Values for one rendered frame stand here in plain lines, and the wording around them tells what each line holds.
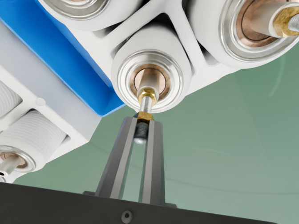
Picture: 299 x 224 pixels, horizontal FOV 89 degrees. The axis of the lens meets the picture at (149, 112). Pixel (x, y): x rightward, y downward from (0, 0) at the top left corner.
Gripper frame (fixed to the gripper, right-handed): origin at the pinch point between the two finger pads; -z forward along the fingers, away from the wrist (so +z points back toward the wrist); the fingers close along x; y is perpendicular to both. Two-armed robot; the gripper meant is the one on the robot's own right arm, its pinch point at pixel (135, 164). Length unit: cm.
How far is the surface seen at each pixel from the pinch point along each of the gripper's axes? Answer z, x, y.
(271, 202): -36, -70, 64
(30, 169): -10.6, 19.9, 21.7
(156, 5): -18.1, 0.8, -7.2
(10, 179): -11.2, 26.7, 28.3
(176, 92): -10.7, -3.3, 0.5
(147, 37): -11.7, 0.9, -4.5
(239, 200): -36, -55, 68
